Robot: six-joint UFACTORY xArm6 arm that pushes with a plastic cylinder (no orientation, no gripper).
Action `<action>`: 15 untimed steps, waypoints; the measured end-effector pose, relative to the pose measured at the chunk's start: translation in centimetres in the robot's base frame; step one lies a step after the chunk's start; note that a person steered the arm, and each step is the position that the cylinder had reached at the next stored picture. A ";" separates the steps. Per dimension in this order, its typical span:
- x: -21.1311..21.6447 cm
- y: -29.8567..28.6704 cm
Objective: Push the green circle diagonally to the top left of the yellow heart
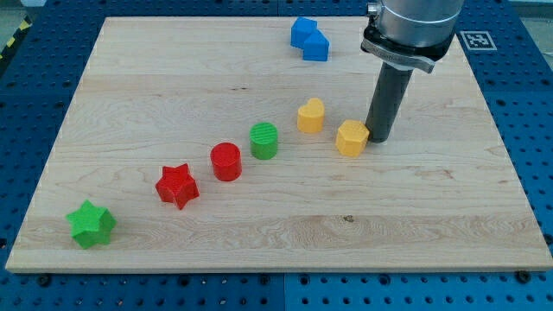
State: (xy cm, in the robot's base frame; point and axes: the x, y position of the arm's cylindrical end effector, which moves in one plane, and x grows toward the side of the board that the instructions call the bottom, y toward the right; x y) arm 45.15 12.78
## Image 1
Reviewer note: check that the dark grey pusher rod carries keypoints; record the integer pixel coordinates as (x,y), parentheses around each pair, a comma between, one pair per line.
(386,100)

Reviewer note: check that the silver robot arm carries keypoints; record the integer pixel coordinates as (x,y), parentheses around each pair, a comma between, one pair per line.
(406,35)

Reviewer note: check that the yellow heart block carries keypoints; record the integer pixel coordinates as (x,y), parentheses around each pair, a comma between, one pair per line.
(311,116)

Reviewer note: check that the yellow hexagon block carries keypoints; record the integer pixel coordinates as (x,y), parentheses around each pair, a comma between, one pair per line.
(351,139)

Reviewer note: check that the white fiducial marker tag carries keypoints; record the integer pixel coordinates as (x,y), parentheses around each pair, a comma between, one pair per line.
(477,40)

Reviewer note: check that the blue cube block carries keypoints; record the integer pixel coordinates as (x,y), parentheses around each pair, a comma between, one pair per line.
(301,29)

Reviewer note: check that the green cylinder block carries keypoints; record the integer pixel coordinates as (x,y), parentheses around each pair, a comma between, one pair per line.
(264,140)

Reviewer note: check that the wooden board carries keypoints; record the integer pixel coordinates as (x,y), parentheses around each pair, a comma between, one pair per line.
(208,144)

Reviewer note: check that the red cylinder block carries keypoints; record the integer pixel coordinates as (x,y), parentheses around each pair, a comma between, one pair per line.
(226,161)

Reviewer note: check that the red star block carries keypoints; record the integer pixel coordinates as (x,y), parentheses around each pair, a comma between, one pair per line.
(177,186)

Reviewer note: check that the green star block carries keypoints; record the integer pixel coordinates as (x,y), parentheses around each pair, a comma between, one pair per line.
(91,225)

